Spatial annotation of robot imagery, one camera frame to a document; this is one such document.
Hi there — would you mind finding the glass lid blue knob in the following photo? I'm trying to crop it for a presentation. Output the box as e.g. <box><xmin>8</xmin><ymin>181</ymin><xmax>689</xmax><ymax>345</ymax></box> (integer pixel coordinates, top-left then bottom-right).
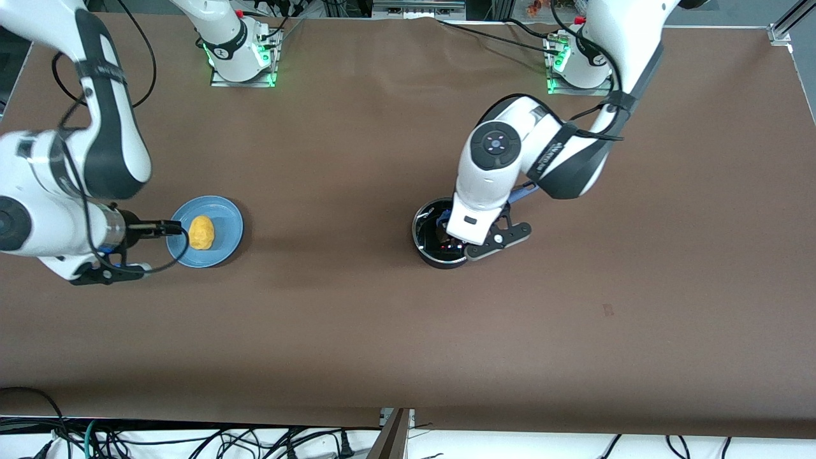
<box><xmin>414</xmin><ymin>198</ymin><xmax>470</xmax><ymax>263</ymax></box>

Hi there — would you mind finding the yellow potato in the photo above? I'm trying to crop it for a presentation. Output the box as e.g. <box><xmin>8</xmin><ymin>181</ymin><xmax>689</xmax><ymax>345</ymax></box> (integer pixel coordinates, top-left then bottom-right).
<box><xmin>187</xmin><ymin>215</ymin><xmax>216</xmax><ymax>251</ymax></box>

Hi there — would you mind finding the blue round plate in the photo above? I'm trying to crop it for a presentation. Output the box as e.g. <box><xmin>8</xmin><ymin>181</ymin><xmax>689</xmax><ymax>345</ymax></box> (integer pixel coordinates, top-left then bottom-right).
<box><xmin>166</xmin><ymin>195</ymin><xmax>244</xmax><ymax>268</ymax></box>

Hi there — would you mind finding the brown table cover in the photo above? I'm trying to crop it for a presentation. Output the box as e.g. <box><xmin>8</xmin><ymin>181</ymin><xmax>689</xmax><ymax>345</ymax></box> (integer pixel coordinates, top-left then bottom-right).
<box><xmin>0</xmin><ymin>13</ymin><xmax>816</xmax><ymax>441</ymax></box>

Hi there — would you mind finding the black pot blue handle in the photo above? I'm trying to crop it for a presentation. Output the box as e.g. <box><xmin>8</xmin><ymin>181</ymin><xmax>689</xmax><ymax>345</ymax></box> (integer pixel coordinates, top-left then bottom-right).
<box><xmin>412</xmin><ymin>180</ymin><xmax>539</xmax><ymax>270</ymax></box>

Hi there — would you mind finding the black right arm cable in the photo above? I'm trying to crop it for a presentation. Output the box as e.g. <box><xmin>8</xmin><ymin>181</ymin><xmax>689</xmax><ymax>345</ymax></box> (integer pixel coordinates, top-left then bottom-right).
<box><xmin>51</xmin><ymin>0</ymin><xmax>190</xmax><ymax>275</ymax></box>

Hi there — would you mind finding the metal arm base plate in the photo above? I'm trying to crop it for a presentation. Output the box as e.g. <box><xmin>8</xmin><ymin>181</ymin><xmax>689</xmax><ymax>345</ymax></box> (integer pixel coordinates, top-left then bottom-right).
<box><xmin>209</xmin><ymin>25</ymin><xmax>282</xmax><ymax>89</ymax></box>
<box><xmin>545</xmin><ymin>35</ymin><xmax>616</xmax><ymax>98</ymax></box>

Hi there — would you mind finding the black looping cable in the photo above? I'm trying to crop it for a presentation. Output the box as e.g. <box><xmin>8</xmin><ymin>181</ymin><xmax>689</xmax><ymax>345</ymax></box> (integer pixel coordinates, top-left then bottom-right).
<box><xmin>0</xmin><ymin>386</ymin><xmax>66</xmax><ymax>459</ymax></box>

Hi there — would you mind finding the metal rail equipment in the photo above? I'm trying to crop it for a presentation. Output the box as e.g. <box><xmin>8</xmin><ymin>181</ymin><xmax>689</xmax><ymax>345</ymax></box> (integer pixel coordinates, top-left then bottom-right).
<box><xmin>372</xmin><ymin>0</ymin><xmax>466</xmax><ymax>21</ymax></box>

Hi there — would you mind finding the aluminium post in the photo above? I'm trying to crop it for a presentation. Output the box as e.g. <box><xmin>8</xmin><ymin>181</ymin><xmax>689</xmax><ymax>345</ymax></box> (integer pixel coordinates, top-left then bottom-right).
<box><xmin>367</xmin><ymin>408</ymin><xmax>415</xmax><ymax>459</ymax></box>

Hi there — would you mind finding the aluminium frame profile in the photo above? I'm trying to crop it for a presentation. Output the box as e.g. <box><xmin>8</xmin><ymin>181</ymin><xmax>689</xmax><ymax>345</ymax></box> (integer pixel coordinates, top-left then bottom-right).
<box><xmin>768</xmin><ymin>0</ymin><xmax>816</xmax><ymax>45</ymax></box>

